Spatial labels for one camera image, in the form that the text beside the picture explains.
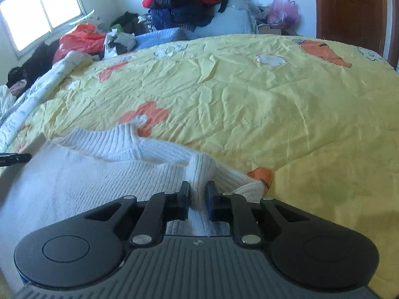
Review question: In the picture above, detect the grey bundle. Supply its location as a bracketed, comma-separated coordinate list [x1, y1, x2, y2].
[193, 0, 259, 36]

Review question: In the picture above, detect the window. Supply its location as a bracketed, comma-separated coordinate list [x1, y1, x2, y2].
[0, 0, 89, 58]

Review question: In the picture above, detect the white printed blanket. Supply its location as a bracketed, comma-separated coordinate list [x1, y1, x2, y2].
[0, 50, 94, 150]

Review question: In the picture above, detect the navy blue garment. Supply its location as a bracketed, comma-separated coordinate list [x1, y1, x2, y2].
[148, 4, 215, 33]

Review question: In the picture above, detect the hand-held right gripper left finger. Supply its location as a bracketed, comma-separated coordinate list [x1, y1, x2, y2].
[82, 181, 191, 249]

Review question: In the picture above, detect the white plastic bag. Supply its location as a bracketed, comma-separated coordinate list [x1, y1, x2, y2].
[103, 28, 136, 60]

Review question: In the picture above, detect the yellow carrot print quilt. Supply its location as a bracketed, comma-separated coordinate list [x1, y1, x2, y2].
[0, 34, 399, 299]

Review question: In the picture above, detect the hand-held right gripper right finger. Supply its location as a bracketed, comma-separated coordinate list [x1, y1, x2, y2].
[206, 181, 316, 249]

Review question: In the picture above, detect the black clothing heap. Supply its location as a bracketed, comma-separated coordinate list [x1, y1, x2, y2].
[6, 39, 60, 89]

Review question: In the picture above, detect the brown wooden door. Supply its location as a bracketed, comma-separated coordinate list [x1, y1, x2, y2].
[313, 0, 399, 69]

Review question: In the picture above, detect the black padded jacket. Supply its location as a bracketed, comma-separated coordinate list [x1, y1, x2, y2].
[151, 0, 222, 13]

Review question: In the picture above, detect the pink plastic bag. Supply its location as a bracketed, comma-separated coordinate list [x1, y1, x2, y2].
[266, 0, 301, 30]

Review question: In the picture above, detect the dark green garment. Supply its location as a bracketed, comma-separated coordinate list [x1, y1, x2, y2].
[110, 12, 139, 33]

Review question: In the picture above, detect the light blue knit cloth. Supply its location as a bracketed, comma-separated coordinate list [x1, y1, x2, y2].
[134, 27, 189, 50]

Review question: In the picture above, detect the white crumpled cloth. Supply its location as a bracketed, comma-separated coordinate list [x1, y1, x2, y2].
[0, 85, 17, 119]

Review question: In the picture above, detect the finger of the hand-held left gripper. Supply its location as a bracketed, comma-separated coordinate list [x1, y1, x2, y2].
[0, 152, 32, 166]

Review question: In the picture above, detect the red plastic bag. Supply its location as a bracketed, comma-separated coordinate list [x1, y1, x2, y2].
[52, 23, 106, 64]

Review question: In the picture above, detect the white knit sweater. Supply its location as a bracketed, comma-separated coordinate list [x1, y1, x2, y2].
[0, 115, 272, 287]

